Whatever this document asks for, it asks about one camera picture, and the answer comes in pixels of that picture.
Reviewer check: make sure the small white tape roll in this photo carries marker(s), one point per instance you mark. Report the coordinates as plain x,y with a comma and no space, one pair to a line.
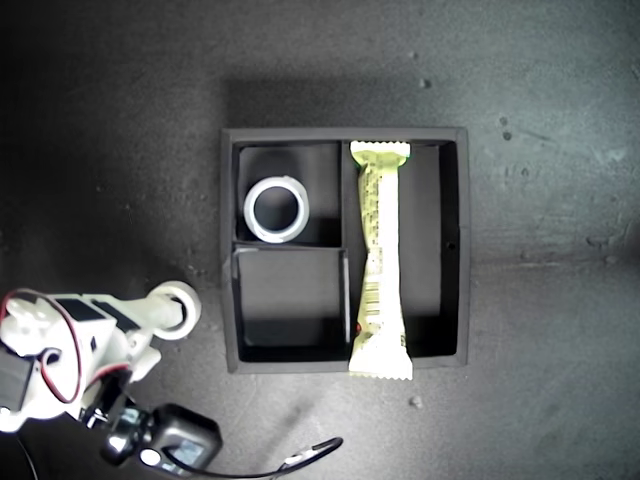
193,300

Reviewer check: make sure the large white tape roll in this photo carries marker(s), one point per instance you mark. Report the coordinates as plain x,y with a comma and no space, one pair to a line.
250,210

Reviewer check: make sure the snack bar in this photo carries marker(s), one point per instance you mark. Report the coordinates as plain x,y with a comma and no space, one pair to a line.
382,225

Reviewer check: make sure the black tray with wells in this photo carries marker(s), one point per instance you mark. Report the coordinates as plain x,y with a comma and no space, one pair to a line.
290,290

